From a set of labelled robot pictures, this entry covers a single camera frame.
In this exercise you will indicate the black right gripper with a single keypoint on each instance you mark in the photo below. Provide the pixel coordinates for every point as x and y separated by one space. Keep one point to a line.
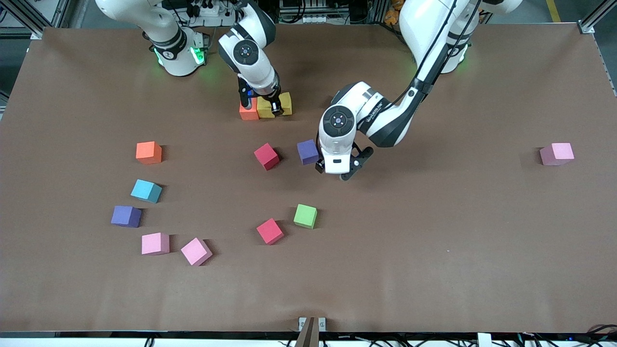
274 99

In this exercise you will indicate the yellow foam cube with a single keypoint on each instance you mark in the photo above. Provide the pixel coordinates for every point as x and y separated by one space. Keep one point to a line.
264 108
286 102

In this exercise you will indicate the purple foam cube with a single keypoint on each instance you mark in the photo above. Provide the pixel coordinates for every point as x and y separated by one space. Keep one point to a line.
126 216
307 152

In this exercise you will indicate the orange foam cube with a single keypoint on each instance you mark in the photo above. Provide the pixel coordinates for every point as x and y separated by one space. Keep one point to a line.
249 114
148 153

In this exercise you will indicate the red foam cube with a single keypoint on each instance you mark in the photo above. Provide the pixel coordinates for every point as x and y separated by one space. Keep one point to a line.
270 231
266 156

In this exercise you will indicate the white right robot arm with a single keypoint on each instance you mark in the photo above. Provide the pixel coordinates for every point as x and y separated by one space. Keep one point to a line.
250 62

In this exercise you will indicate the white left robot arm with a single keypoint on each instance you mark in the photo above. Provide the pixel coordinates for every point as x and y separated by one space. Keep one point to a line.
385 120

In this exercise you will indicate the green foam cube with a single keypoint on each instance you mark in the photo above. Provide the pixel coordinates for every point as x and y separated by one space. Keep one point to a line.
305 216

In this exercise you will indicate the white power strip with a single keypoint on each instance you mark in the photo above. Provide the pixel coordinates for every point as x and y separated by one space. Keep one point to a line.
209 10
315 19

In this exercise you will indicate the brown paper table cover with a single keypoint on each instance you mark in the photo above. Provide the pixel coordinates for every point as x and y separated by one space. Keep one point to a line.
434 265

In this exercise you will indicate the bag of orange fruits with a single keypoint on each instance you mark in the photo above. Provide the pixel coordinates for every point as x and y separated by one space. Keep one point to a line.
393 17

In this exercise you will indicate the pink foam cube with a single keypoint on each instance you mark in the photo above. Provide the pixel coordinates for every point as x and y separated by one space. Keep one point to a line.
155 243
196 251
556 154

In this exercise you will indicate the blue foam cube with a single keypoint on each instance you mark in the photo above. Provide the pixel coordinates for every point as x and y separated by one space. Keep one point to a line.
146 191

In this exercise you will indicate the small white box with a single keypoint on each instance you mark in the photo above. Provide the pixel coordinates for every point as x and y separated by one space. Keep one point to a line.
484 340

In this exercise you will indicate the small metal bracket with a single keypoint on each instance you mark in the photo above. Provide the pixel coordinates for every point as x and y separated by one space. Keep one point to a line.
302 324

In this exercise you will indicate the aluminium frame profile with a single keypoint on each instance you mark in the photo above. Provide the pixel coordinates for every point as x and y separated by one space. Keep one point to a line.
24 33
587 27

